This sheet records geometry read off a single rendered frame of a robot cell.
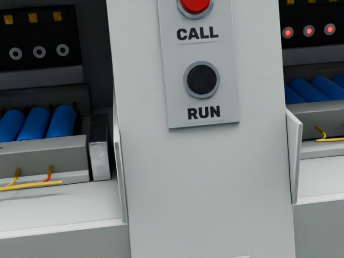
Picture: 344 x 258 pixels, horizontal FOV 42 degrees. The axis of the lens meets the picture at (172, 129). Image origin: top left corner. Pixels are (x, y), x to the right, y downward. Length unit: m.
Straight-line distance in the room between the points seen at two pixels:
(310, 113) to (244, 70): 0.10
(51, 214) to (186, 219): 0.08
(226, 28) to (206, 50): 0.02
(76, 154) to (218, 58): 0.11
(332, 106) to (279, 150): 0.10
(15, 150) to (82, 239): 0.08
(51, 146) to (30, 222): 0.06
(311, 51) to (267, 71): 0.20
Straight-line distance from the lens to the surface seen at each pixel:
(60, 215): 0.27
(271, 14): 0.26
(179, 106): 0.24
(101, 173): 0.29
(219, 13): 0.25
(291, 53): 0.44
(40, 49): 0.42
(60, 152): 0.30
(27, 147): 0.30
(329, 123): 0.35
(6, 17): 0.42
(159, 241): 0.26
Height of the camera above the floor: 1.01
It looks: 5 degrees down
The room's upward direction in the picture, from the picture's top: 5 degrees counter-clockwise
